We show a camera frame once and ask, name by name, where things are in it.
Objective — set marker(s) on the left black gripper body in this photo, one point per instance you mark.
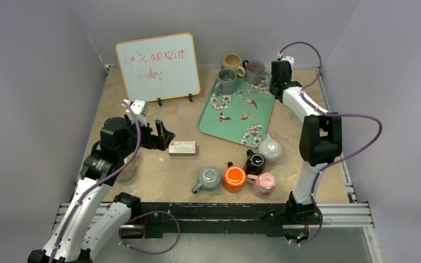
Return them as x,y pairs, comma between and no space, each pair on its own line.
131,145

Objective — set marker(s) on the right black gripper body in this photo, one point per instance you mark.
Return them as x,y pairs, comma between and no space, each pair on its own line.
278,89

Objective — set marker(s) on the mauve purple mug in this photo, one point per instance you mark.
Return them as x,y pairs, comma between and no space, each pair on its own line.
254,71

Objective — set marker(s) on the cream white mug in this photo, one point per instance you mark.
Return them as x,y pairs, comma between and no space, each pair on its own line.
129,172

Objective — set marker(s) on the beige brown mug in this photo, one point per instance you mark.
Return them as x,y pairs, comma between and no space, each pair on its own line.
234,62

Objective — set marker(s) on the grey mug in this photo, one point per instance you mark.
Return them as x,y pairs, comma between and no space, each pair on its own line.
226,82

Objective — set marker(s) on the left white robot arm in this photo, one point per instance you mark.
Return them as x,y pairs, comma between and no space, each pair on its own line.
77,238

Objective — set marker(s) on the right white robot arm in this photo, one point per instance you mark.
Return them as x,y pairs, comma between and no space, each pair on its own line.
320,140

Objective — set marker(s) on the grey-blue upside-down mug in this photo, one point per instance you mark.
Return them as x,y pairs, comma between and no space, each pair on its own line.
208,179

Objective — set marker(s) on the white speckled mug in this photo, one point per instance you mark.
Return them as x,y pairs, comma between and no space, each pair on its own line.
270,149

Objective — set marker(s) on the orange mug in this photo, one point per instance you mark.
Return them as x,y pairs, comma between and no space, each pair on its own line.
234,178

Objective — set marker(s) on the black mug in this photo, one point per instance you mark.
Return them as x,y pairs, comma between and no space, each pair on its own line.
255,163

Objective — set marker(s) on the pink faceted mug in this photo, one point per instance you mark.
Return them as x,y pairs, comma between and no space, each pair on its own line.
263,185

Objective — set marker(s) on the small white card box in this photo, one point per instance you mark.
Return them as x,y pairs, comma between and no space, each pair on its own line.
182,148

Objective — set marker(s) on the green floral tray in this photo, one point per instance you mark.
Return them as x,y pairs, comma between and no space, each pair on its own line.
241,117

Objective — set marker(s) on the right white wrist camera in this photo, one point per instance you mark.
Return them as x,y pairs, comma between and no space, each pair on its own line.
288,58

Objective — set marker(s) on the white whiteboard yellow frame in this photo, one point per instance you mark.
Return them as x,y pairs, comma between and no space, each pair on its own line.
159,68

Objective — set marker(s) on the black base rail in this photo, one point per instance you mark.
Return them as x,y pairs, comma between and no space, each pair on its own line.
270,219

